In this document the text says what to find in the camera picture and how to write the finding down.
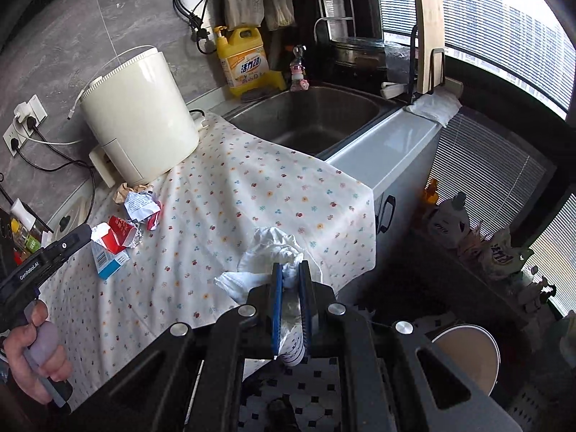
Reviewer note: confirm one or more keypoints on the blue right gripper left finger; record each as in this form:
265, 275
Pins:
276, 314

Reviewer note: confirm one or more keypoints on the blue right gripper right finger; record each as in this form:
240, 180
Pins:
303, 290

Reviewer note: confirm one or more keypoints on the white tissue paper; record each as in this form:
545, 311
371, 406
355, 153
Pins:
271, 245

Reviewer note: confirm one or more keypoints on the grey kitchen cabinet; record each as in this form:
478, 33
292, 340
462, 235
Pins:
394, 158

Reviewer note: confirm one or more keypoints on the white round trash bin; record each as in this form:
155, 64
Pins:
475, 351

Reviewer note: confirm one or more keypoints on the person's left hand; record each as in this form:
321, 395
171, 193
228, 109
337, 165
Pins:
26, 372

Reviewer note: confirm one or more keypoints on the spice jar rack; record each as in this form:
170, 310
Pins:
22, 233

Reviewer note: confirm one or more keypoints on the blue white small box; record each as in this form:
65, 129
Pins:
107, 263

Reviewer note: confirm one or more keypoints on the floral white tablecloth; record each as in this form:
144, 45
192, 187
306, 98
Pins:
213, 203

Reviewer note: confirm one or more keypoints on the red white crushed carton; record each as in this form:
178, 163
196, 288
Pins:
118, 235

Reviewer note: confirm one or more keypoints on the crumpled brown paper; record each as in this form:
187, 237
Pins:
123, 190

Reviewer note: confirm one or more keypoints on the crumpled white printed wrapper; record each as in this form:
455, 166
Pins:
140, 206

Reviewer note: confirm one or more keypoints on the white detergent jug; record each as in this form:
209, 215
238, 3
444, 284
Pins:
449, 223

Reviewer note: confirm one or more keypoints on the stainless steel sink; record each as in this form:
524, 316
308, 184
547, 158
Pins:
318, 122

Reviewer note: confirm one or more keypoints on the small pink bottle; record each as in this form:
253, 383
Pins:
299, 81

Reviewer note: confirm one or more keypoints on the detergent refill pouch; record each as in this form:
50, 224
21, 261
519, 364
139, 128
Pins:
499, 259

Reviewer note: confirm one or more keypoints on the cream air fryer appliance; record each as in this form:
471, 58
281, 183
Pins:
140, 120

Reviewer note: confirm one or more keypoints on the yellow dish soap bottle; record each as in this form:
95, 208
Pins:
244, 62

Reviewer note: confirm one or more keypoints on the black dish rack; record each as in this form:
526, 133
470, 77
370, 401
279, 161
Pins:
370, 35

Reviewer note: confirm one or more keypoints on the wooden cutting board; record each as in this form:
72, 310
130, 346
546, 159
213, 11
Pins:
431, 45

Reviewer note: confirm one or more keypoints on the white wall power socket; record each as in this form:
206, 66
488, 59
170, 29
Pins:
26, 116

